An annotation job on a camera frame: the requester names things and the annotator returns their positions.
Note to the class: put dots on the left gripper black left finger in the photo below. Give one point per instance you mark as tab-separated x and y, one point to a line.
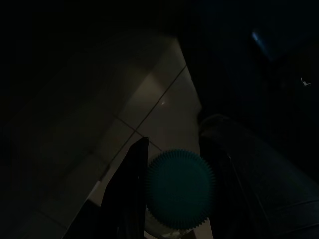
124	199

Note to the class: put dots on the teal-cap water bottle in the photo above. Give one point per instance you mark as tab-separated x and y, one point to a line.
180	189

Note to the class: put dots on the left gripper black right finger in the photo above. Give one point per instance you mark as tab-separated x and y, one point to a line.
224	174

